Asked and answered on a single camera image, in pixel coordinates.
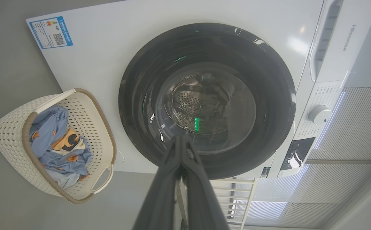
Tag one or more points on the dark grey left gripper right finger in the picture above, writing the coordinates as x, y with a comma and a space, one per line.
201, 204

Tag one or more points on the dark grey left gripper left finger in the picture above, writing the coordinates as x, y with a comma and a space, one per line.
159, 198

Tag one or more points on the blue garment with bear print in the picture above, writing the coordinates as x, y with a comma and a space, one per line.
67, 159

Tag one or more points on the black round glass washer door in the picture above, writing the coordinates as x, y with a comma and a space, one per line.
140, 80

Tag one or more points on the blue garment with orange patches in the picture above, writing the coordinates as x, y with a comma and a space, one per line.
49, 123

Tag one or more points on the stainless steel washing machine drum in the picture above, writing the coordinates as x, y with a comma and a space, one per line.
204, 102

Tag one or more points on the white front-load washing machine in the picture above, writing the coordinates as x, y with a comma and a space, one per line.
102, 95

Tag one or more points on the white control knob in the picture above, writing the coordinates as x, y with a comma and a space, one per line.
319, 114

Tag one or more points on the white slatted rack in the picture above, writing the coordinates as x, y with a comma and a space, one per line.
236, 191

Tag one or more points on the round white filter cover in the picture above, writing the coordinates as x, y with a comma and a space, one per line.
119, 158

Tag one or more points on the cream perforated laundry basket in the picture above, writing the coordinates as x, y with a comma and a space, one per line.
9, 134

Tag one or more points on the blue energy label sticker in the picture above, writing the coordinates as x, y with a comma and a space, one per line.
51, 32

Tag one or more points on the white detergent drawer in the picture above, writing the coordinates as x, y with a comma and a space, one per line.
342, 41

